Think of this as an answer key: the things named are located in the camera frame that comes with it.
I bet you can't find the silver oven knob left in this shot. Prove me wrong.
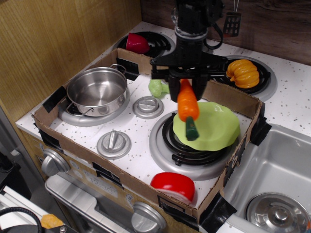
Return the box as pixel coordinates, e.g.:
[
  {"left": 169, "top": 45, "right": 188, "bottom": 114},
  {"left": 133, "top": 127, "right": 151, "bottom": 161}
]
[{"left": 41, "top": 149, "right": 70, "bottom": 177}]

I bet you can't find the orange toy pumpkin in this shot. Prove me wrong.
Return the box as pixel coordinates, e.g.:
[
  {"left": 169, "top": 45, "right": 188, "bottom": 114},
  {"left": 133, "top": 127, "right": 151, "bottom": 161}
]
[{"left": 226, "top": 59, "right": 259, "bottom": 89}]

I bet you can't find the orange toy carrot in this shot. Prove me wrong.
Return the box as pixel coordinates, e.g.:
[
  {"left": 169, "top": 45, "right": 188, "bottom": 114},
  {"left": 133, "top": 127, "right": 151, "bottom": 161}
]
[{"left": 177, "top": 79, "right": 200, "bottom": 141}]

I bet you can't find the back right black burner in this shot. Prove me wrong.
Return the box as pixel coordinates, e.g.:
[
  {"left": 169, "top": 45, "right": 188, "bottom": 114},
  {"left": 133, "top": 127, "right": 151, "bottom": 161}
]
[{"left": 208, "top": 55, "right": 277, "bottom": 102}]

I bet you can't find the black braided cable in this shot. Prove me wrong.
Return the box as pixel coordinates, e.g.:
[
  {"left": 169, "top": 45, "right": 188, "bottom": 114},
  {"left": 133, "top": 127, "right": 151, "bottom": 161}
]
[{"left": 0, "top": 206, "right": 42, "bottom": 233}]

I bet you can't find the hanging silver slotted spatula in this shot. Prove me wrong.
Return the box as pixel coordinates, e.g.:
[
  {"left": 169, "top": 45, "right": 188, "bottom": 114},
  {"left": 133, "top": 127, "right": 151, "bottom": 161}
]
[{"left": 223, "top": 0, "right": 242, "bottom": 37}]

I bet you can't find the cardboard fence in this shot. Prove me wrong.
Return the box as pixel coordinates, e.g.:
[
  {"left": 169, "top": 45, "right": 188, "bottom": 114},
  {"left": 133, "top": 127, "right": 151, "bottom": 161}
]
[{"left": 33, "top": 49, "right": 265, "bottom": 233}]

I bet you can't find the silver stove knob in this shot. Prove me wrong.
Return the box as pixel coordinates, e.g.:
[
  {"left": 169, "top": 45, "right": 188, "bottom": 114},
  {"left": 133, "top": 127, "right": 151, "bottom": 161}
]
[
  {"left": 97, "top": 131, "right": 132, "bottom": 160},
  {"left": 133, "top": 96, "right": 164, "bottom": 119}
]

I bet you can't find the silver oven knob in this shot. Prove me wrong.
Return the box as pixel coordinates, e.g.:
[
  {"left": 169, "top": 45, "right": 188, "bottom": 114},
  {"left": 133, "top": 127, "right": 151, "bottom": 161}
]
[
  {"left": 41, "top": 149, "right": 70, "bottom": 177},
  {"left": 131, "top": 201, "right": 167, "bottom": 233}
]

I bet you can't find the silver oven door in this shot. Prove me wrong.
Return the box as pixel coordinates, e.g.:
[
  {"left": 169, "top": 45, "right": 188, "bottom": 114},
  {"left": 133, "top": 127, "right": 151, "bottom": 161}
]
[{"left": 45, "top": 175, "right": 134, "bottom": 233}]

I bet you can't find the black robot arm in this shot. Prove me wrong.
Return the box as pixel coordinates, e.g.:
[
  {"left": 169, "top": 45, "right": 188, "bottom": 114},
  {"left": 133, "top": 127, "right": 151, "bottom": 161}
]
[{"left": 150, "top": 0, "right": 227, "bottom": 101}]

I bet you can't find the front right black burner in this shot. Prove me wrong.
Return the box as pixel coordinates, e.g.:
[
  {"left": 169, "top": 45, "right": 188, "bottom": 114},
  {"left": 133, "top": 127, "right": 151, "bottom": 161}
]
[{"left": 149, "top": 111, "right": 239, "bottom": 181}]

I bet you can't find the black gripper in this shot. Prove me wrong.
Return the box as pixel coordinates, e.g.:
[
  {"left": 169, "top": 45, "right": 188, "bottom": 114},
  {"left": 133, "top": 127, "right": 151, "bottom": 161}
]
[{"left": 150, "top": 36, "right": 227, "bottom": 102}]

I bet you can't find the green toy broccoli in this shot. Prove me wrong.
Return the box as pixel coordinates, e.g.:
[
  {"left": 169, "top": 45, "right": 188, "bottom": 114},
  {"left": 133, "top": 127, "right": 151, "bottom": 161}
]
[{"left": 148, "top": 79, "right": 170, "bottom": 98}]

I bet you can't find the silver stove knob upper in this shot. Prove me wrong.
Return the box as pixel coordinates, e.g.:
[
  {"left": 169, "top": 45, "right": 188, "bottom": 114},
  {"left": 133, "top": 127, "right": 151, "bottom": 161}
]
[{"left": 133, "top": 96, "right": 164, "bottom": 119}]

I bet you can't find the light green plastic plate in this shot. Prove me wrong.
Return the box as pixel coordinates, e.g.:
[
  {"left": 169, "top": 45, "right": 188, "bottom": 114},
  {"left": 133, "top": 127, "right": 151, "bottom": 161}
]
[{"left": 173, "top": 102, "right": 240, "bottom": 151}]

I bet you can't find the red toy cup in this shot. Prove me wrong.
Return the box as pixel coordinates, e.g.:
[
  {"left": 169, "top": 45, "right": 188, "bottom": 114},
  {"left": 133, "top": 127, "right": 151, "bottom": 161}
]
[{"left": 125, "top": 33, "right": 150, "bottom": 54}]

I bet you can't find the silver oven knob right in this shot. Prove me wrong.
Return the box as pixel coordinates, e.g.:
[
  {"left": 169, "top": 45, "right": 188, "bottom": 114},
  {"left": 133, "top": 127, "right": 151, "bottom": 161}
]
[{"left": 131, "top": 201, "right": 167, "bottom": 233}]

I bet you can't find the silver toy sink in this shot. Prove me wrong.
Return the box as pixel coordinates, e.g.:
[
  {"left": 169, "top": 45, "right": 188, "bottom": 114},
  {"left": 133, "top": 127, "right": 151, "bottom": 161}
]
[{"left": 222, "top": 125, "right": 311, "bottom": 233}]

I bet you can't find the hanging silver skimmer ladle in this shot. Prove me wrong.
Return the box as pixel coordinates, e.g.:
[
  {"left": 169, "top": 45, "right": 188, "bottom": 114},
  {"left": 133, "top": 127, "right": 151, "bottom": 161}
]
[{"left": 171, "top": 7, "right": 178, "bottom": 26}]

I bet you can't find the red toy cheese wheel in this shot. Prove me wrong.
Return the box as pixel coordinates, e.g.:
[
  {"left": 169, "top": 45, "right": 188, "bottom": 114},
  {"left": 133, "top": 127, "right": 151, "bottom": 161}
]
[{"left": 150, "top": 172, "right": 195, "bottom": 203}]

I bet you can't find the orange sponge piece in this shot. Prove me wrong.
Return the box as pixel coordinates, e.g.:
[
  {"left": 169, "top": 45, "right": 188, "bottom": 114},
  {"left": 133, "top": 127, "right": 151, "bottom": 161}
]
[{"left": 40, "top": 214, "right": 64, "bottom": 229}]

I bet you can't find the stainless steel pot lid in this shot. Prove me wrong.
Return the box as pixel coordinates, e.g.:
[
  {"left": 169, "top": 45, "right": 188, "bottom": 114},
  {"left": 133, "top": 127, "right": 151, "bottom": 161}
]
[{"left": 244, "top": 193, "right": 311, "bottom": 233}]

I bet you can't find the silver stove knob lower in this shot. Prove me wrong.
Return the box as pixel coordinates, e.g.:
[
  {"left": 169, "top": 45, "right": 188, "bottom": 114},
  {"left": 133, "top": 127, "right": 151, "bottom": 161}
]
[{"left": 97, "top": 131, "right": 132, "bottom": 160}]

